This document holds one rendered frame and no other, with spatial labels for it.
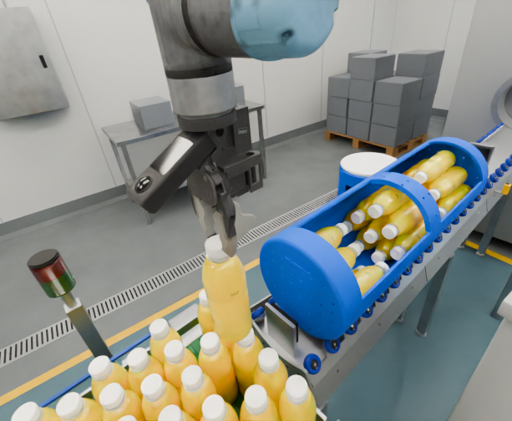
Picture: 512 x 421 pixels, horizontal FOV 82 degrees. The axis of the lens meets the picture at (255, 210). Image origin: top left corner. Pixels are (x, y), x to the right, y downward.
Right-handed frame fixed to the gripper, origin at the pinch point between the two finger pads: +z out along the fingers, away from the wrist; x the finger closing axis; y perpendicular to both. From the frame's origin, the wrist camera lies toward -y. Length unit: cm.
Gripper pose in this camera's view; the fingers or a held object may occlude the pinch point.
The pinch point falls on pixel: (218, 245)
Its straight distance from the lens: 46.3
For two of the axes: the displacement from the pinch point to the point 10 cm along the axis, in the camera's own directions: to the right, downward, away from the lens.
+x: -6.5, -3.8, 6.6
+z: 0.9, 8.3, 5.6
